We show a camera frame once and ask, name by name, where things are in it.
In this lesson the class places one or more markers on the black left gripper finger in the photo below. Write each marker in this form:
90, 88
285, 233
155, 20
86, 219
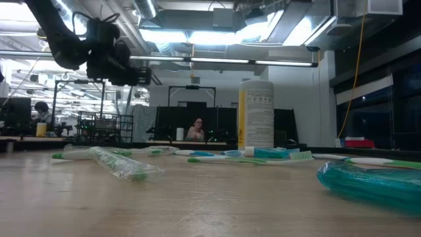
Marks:
144, 75

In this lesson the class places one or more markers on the black panel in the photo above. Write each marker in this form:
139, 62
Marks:
284, 128

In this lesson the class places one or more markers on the white ceiling vent unit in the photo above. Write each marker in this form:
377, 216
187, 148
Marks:
381, 6

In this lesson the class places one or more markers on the green white toothbrush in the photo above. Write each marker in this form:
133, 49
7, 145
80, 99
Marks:
371, 161
75, 155
230, 159

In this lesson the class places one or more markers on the silver round air duct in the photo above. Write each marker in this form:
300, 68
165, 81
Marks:
144, 8

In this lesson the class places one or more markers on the grey cloth cover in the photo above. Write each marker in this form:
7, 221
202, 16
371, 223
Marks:
141, 121

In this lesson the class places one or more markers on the black metal rig frame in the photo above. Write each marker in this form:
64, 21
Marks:
65, 81
192, 87

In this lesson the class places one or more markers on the black table edge strip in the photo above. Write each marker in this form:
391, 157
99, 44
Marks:
184, 146

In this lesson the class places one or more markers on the long linear light fixture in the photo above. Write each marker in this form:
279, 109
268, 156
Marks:
283, 62

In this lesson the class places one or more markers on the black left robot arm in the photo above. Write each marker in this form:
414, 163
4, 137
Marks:
56, 36

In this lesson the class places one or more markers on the grey ceiling box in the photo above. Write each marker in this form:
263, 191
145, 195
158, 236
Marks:
223, 18

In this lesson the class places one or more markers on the black monitor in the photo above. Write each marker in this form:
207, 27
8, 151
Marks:
16, 112

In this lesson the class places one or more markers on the black security camera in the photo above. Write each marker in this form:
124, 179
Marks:
312, 48

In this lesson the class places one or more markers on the white paper towel roll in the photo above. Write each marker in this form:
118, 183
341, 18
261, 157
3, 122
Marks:
180, 134

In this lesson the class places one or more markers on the black partition screen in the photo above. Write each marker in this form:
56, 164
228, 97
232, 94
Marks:
171, 121

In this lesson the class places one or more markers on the teal wrapped toothbrush case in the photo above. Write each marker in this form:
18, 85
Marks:
371, 187

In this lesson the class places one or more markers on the red plastic bin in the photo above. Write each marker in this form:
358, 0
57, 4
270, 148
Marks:
360, 143

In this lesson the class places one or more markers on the white wipes canister yellow label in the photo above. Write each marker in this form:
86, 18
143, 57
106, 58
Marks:
260, 115

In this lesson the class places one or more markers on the yellow container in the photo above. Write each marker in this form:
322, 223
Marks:
41, 130

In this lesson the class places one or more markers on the person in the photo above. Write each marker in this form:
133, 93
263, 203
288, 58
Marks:
42, 108
196, 130

